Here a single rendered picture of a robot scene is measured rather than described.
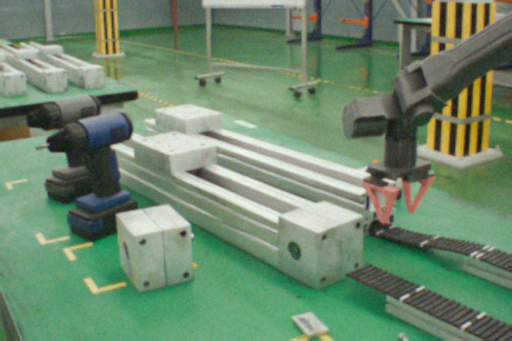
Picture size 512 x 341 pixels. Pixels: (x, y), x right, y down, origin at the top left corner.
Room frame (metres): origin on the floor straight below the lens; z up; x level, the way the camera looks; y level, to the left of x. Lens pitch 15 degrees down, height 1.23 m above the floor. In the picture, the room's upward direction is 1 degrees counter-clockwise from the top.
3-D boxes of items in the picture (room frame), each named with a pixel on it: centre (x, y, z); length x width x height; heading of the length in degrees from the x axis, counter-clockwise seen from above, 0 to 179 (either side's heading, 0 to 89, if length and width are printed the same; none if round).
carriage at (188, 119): (1.55, 0.17, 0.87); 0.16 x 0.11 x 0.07; 37
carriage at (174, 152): (1.23, 0.17, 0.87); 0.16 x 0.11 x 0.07; 37
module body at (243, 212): (1.23, 0.17, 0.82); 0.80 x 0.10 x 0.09; 37
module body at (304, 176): (1.35, 0.02, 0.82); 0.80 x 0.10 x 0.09; 37
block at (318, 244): (0.89, -0.11, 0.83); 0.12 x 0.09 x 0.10; 127
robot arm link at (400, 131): (1.00, -0.25, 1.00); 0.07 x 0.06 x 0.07; 100
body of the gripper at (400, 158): (1.00, -0.25, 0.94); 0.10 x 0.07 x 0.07; 127
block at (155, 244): (0.89, 0.15, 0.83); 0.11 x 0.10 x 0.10; 117
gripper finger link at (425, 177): (1.02, -0.27, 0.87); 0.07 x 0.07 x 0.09; 37
